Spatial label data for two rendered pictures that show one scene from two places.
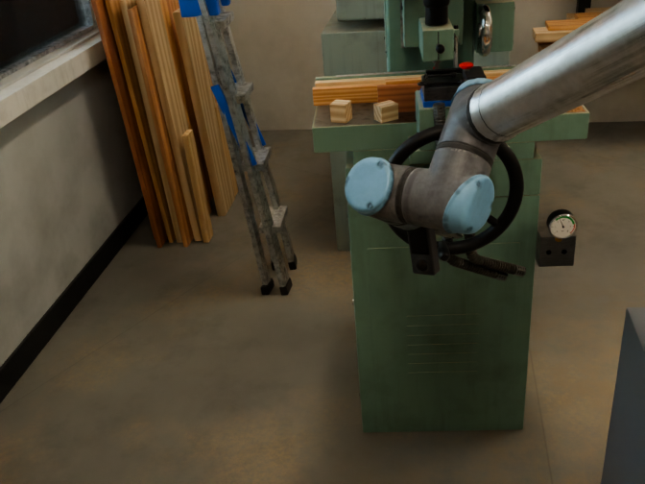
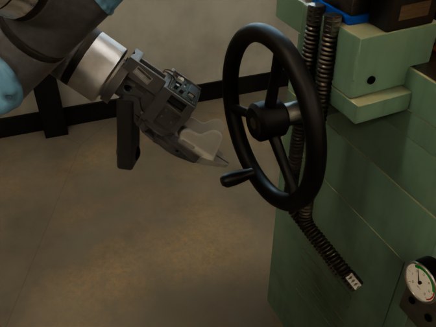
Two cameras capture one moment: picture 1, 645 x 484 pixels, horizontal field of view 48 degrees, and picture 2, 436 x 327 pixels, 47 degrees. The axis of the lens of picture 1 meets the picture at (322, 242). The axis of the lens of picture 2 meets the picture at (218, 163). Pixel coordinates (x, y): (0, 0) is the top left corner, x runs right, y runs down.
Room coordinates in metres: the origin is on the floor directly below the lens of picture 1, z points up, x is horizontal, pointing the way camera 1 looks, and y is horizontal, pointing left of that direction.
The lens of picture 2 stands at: (0.94, -0.79, 1.23)
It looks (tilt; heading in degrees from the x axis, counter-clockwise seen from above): 38 degrees down; 60
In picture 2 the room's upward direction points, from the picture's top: straight up
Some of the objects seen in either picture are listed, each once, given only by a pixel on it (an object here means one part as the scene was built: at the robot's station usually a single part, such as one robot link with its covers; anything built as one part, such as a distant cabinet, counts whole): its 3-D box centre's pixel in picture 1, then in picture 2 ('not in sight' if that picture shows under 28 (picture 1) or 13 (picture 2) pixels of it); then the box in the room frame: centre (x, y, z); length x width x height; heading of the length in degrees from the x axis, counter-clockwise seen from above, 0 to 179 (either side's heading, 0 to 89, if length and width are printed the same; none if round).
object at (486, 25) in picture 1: (484, 30); not in sight; (1.79, -0.44, 1.02); 0.12 x 0.03 x 0.12; 174
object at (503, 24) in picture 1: (493, 24); not in sight; (1.84, -0.47, 1.02); 0.09 x 0.07 x 0.12; 84
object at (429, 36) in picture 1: (437, 41); not in sight; (1.69, -0.30, 1.03); 0.14 x 0.07 x 0.09; 174
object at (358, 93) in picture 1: (453, 88); not in sight; (1.67, -0.34, 0.92); 0.67 x 0.02 x 0.04; 84
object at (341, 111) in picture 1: (341, 110); not in sight; (1.57, -0.07, 0.92); 0.04 x 0.04 x 0.04; 63
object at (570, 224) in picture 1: (561, 227); (427, 282); (1.43, -0.54, 0.65); 0.06 x 0.04 x 0.08; 84
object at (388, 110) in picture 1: (386, 111); not in sight; (1.55, -0.17, 0.92); 0.04 x 0.03 x 0.04; 115
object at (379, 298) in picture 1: (433, 268); (424, 235); (1.79, -0.31, 0.36); 0.58 x 0.45 x 0.71; 174
